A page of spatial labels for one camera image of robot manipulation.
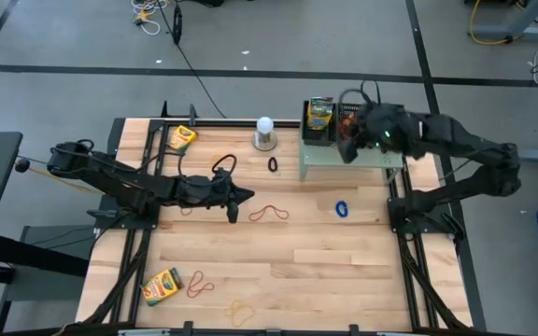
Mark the thin yellow rod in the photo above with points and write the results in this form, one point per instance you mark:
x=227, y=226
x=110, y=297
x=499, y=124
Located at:
x=63, y=181

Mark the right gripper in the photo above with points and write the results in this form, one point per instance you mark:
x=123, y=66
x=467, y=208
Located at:
x=386, y=128

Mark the green perforated metal shelf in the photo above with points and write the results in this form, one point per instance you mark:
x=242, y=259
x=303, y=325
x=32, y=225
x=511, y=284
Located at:
x=334, y=158

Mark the grey desk leg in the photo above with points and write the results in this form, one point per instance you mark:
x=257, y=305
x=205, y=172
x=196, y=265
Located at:
x=521, y=32

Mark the black ball knob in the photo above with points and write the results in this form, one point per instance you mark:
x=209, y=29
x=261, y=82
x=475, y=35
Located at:
x=22, y=165

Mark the black mesh basket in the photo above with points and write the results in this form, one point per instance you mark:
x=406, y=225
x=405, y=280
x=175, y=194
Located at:
x=339, y=140

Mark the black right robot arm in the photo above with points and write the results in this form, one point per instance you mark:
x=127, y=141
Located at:
x=460, y=140

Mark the grey desk base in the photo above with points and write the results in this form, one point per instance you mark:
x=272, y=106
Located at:
x=40, y=284

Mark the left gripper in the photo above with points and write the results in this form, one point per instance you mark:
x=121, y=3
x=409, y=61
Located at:
x=203, y=191

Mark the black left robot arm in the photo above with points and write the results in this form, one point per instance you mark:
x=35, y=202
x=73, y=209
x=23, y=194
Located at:
x=110, y=175

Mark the white bulb brass lamp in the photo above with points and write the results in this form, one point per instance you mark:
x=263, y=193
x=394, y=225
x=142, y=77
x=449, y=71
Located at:
x=265, y=126

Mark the black plastic tray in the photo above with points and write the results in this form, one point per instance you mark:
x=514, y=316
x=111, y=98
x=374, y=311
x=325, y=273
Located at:
x=318, y=139

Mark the silver aluminium rail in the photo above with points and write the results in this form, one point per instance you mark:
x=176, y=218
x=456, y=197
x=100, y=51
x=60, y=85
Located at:
x=143, y=332

